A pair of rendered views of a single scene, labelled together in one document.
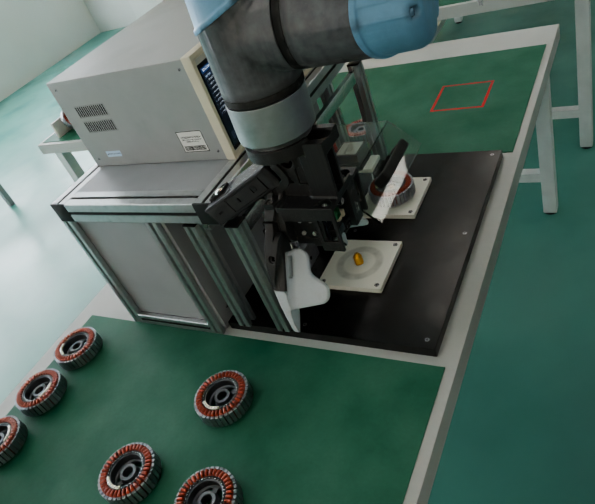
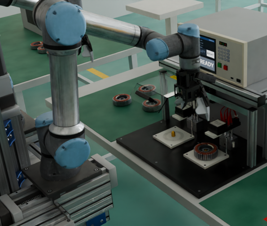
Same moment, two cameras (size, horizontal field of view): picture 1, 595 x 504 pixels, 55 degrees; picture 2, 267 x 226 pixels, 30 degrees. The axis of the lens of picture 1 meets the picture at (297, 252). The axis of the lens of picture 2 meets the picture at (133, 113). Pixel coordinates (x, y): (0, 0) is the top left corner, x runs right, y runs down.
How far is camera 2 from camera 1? 2.68 m
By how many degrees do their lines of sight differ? 88
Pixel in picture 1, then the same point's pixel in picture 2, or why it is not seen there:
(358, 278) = (164, 133)
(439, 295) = (134, 146)
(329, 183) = not seen: hidden behind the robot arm
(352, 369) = (133, 128)
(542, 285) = not seen: outside the picture
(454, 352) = (113, 145)
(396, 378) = (119, 133)
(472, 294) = (129, 156)
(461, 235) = (155, 161)
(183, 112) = not seen: hidden behind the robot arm
